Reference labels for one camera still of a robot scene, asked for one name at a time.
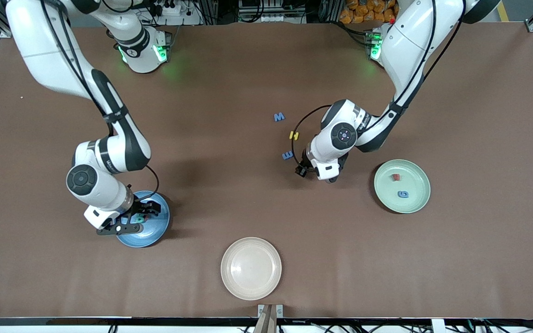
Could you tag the white power strip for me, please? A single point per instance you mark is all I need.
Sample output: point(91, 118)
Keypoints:
point(178, 19)

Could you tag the orange packets pile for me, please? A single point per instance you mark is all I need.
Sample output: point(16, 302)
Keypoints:
point(356, 14)

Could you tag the blue foam letter m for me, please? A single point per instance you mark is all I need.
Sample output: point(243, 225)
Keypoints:
point(279, 119)

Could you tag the beige plate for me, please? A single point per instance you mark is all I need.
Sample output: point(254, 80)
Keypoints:
point(251, 268)

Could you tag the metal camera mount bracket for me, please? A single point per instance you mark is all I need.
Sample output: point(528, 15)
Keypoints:
point(270, 319)

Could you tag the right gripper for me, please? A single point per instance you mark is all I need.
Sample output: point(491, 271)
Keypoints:
point(144, 208)

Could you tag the green plate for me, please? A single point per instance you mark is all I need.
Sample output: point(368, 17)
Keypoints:
point(417, 203)

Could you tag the yellow foam letter H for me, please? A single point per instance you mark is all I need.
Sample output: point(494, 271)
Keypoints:
point(294, 135)

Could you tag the blue foam letter g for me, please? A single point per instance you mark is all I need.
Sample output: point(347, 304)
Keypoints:
point(400, 196)

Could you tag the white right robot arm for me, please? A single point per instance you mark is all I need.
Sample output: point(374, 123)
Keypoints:
point(44, 51)

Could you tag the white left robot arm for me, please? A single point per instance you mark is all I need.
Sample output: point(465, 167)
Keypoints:
point(410, 41)

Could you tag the blue plate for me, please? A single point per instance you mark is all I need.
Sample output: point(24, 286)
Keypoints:
point(155, 231)

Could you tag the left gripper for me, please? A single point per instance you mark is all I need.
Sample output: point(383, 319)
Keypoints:
point(301, 170)

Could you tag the blue foam letter E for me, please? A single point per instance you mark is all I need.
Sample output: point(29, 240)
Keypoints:
point(288, 155)

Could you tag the teal foam letter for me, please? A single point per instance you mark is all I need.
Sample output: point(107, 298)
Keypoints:
point(139, 218)

